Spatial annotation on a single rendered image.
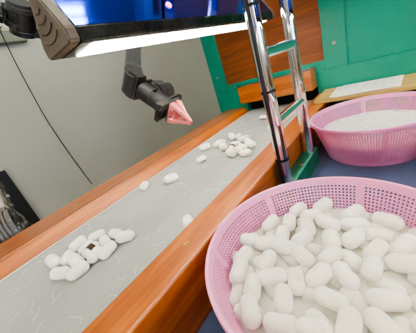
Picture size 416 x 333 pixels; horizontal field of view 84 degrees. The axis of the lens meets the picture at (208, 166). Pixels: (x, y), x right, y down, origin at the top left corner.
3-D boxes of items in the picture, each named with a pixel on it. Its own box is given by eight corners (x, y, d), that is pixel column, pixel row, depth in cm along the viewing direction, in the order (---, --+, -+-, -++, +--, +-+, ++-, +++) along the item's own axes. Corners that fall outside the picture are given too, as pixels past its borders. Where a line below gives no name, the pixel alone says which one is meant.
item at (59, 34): (48, 62, 32) (17, 3, 30) (251, 28, 73) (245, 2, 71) (69, 43, 27) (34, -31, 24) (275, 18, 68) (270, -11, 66)
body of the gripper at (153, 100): (183, 95, 71) (166, 84, 73) (160, 105, 65) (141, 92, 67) (180, 113, 76) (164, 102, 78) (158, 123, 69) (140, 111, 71)
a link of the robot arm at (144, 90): (132, 98, 73) (135, 81, 70) (148, 96, 79) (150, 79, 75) (148, 109, 72) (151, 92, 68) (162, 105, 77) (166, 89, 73)
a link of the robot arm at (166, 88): (121, 93, 77) (125, 68, 71) (146, 88, 85) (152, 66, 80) (146, 112, 74) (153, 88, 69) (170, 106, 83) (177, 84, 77)
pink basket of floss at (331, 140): (357, 187, 45) (354, 143, 41) (297, 148, 69) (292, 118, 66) (494, 145, 44) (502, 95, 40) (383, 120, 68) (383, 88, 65)
